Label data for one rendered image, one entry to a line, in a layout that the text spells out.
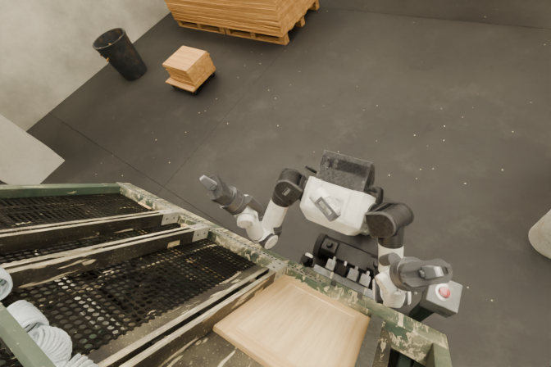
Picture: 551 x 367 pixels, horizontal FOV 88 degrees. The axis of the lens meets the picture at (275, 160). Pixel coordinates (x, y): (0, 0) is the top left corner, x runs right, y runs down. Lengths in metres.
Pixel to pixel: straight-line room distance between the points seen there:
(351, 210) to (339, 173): 0.15
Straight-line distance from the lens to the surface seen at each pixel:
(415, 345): 1.51
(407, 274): 0.82
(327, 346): 1.21
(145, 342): 0.94
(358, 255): 2.27
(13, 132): 4.54
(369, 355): 1.22
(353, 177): 1.14
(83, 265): 1.33
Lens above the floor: 2.38
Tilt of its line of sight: 53 degrees down
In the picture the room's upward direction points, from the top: 24 degrees counter-clockwise
